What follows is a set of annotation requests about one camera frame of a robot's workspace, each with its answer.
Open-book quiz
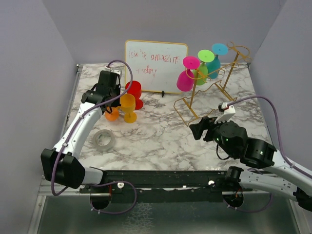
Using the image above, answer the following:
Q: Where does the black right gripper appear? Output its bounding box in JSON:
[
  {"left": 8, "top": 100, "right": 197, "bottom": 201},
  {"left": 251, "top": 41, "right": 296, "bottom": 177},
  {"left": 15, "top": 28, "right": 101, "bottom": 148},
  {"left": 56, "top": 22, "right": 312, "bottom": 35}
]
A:
[{"left": 189, "top": 114, "right": 236, "bottom": 157}]

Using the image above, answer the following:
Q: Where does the yellow wine glass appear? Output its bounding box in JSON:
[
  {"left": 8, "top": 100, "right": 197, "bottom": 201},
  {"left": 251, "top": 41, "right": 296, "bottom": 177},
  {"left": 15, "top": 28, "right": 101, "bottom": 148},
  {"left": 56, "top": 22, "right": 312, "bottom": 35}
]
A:
[{"left": 120, "top": 94, "right": 137, "bottom": 123}]

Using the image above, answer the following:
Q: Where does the orange wine glass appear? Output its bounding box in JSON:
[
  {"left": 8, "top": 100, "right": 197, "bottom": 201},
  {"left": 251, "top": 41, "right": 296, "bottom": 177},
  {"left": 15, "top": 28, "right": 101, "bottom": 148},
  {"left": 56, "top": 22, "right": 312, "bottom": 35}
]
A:
[{"left": 105, "top": 107, "right": 120, "bottom": 121}]

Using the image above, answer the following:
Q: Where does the red wine glass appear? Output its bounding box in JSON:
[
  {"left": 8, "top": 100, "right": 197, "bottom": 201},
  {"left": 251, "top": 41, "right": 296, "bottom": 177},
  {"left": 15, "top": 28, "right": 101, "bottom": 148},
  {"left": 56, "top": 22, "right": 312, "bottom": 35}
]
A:
[{"left": 125, "top": 80, "right": 144, "bottom": 110}]

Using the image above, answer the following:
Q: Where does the gold wire glass rack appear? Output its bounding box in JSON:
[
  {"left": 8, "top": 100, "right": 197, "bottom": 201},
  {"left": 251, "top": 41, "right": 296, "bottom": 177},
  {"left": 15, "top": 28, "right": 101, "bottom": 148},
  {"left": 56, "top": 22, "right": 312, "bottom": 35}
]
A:
[{"left": 173, "top": 41, "right": 252, "bottom": 126}]

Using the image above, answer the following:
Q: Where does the pink wine glass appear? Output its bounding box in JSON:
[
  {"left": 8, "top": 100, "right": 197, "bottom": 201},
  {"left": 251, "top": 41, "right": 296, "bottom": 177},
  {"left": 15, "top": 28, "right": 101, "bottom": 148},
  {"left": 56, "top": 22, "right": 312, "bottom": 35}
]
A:
[{"left": 176, "top": 56, "right": 200, "bottom": 92}]

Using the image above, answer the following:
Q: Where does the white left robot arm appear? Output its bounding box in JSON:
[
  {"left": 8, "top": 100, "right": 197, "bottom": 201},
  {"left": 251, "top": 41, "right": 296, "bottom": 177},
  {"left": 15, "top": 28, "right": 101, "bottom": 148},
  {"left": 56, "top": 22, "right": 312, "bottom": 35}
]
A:
[{"left": 40, "top": 70, "right": 121, "bottom": 193}]

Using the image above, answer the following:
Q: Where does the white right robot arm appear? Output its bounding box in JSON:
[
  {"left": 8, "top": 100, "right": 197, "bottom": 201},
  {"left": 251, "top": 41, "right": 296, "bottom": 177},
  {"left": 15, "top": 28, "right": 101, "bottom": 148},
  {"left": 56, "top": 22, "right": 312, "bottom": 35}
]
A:
[{"left": 190, "top": 117, "right": 312, "bottom": 211}]

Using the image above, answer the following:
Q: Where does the teal wine glass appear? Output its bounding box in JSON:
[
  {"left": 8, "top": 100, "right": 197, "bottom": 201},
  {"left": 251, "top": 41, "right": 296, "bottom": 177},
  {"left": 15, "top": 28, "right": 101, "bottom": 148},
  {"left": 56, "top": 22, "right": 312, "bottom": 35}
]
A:
[{"left": 206, "top": 43, "right": 229, "bottom": 79}]

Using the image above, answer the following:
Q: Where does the green wine glass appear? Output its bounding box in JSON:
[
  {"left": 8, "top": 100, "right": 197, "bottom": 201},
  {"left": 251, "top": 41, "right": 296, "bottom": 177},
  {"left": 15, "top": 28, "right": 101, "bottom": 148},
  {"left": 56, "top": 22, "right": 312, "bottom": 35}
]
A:
[{"left": 193, "top": 49, "right": 215, "bottom": 86}]

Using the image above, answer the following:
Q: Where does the clear tape roll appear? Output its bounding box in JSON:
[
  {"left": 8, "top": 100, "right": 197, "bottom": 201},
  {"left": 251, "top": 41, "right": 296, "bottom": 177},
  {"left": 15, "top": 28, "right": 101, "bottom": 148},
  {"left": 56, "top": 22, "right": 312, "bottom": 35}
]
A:
[{"left": 92, "top": 130, "right": 116, "bottom": 152}]

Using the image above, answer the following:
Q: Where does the yellow framed whiteboard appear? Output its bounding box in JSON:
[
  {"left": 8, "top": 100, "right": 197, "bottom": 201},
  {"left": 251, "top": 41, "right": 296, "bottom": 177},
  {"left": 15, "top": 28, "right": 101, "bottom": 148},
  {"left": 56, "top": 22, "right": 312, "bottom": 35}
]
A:
[{"left": 124, "top": 39, "right": 188, "bottom": 94}]

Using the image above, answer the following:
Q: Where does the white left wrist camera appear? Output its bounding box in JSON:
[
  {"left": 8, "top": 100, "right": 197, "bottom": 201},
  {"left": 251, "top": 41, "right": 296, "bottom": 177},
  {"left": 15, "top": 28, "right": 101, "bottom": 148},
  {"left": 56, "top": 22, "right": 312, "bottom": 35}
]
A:
[{"left": 108, "top": 69, "right": 122, "bottom": 78}]

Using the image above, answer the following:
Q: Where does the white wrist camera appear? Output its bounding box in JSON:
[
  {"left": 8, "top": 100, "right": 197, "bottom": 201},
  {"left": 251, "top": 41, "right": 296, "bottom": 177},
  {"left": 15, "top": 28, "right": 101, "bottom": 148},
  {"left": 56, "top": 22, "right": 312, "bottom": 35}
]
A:
[
  {"left": 108, "top": 69, "right": 122, "bottom": 78},
  {"left": 214, "top": 102, "right": 236, "bottom": 124}
]

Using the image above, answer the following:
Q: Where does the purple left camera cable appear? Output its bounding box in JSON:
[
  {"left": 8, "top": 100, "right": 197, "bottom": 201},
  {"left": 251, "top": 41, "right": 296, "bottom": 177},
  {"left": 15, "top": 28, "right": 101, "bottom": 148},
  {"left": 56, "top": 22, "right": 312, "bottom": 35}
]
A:
[{"left": 50, "top": 59, "right": 134, "bottom": 196}]

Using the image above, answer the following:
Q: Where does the purple camera cable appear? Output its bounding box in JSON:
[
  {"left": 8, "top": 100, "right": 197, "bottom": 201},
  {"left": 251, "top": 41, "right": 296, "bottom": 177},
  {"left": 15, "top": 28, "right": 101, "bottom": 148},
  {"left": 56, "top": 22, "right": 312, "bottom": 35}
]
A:
[
  {"left": 50, "top": 59, "right": 134, "bottom": 196},
  {"left": 228, "top": 95, "right": 312, "bottom": 176}
]

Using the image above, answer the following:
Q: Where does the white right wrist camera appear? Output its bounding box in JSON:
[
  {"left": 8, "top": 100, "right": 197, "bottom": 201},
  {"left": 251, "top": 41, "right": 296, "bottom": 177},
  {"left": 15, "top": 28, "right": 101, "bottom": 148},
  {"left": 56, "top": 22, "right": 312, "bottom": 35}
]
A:
[{"left": 214, "top": 102, "right": 236, "bottom": 124}]

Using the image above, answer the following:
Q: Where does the aluminium left side rail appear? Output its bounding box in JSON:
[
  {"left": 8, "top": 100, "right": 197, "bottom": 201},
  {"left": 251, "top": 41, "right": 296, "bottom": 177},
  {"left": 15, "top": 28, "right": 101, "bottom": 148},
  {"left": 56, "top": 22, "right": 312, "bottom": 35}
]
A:
[{"left": 55, "top": 64, "right": 83, "bottom": 144}]

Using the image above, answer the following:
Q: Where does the black front mounting rail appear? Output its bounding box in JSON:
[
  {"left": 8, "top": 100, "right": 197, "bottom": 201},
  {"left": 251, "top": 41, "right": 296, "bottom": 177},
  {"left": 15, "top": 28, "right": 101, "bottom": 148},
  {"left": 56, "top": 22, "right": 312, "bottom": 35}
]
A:
[{"left": 80, "top": 166, "right": 244, "bottom": 203}]

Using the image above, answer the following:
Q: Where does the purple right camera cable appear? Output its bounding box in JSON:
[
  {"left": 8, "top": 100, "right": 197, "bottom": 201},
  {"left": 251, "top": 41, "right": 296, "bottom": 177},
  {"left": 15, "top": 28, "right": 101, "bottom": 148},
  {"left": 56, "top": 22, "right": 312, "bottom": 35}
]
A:
[{"left": 228, "top": 95, "right": 312, "bottom": 176}]

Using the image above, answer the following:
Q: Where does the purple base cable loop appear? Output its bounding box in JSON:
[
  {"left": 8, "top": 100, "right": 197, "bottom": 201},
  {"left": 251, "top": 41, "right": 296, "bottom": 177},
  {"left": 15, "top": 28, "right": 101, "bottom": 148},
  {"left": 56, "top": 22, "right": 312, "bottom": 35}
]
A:
[{"left": 89, "top": 180, "right": 137, "bottom": 215}]

